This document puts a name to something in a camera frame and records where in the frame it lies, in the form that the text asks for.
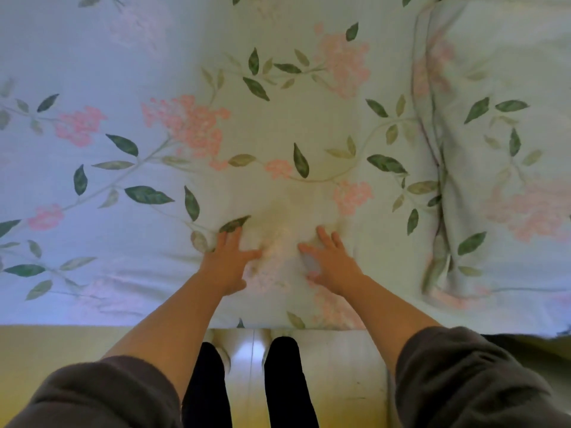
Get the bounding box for person's right hand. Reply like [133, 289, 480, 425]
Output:
[297, 225, 366, 299]

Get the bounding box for person's white left shoe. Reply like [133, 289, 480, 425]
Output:
[215, 345, 233, 375]

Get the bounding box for dark grey sleeve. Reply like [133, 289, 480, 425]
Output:
[4, 355, 184, 428]
[394, 326, 571, 428]

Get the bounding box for person's black trousers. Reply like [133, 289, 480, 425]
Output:
[181, 336, 320, 428]

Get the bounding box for person's left forearm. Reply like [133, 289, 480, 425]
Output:
[102, 271, 226, 397]

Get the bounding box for floral leaf print bed sheet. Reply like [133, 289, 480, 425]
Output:
[0, 0, 571, 339]

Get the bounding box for person's right forearm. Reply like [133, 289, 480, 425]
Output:
[346, 276, 443, 375]

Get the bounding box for dark grey right sleeve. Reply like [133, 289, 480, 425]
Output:
[394, 326, 571, 428]

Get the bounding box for person's left hand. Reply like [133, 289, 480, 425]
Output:
[198, 226, 263, 297]

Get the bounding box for dark grey left sleeve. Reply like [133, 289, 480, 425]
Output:
[4, 355, 184, 428]

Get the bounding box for floral leaf print pillow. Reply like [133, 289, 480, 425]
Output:
[410, 0, 571, 310]

